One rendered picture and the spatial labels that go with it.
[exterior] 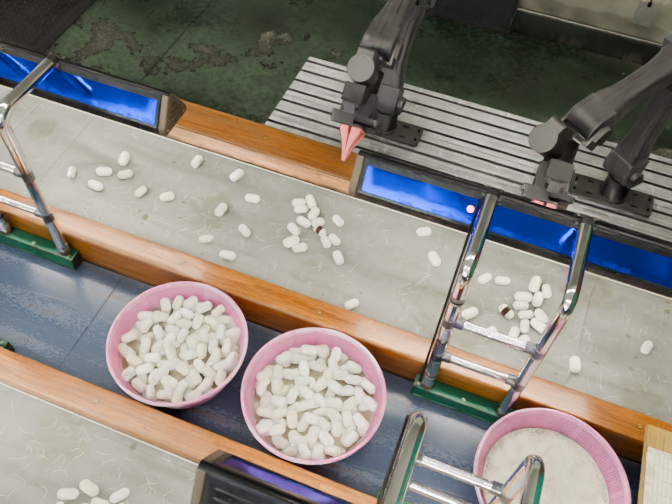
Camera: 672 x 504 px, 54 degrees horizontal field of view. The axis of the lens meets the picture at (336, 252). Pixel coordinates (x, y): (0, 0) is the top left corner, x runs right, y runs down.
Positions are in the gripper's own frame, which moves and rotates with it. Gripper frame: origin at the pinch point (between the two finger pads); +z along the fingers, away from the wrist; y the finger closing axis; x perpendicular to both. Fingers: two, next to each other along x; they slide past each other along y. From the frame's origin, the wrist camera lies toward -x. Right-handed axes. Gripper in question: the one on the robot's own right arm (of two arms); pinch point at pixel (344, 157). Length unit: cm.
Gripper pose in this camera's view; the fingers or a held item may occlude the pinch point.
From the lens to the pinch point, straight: 145.8
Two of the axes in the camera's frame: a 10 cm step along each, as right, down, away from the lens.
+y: 9.3, 3.1, -1.8
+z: -3.0, 9.5, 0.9
